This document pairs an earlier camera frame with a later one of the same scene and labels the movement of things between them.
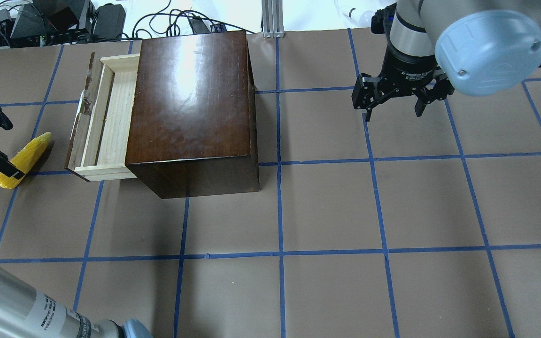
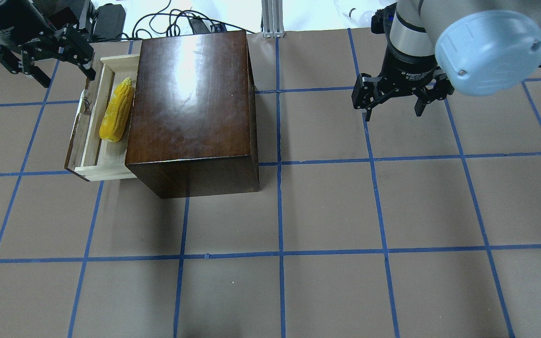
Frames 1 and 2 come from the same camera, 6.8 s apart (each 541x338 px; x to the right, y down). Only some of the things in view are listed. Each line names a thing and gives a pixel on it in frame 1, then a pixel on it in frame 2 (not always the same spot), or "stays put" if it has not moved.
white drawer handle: (85, 112) stays put
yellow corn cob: (25, 160) -> (116, 111)
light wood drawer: (99, 147) stays put
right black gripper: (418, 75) stays put
